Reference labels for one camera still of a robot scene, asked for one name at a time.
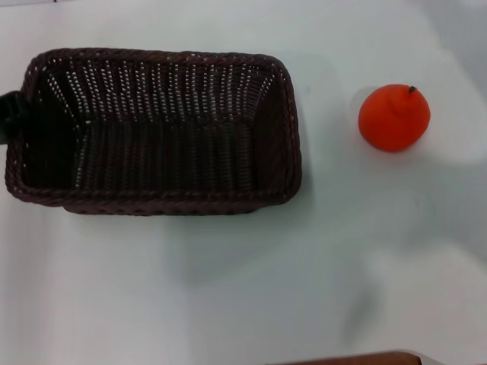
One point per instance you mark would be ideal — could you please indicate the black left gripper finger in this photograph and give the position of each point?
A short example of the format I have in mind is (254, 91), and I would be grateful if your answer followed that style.
(9, 114)

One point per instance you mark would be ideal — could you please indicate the orange toy fruit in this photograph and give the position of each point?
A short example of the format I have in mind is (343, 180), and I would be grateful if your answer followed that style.
(393, 121)

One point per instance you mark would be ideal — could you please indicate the dark brown woven basket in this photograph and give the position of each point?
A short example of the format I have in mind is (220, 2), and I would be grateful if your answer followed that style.
(160, 152)

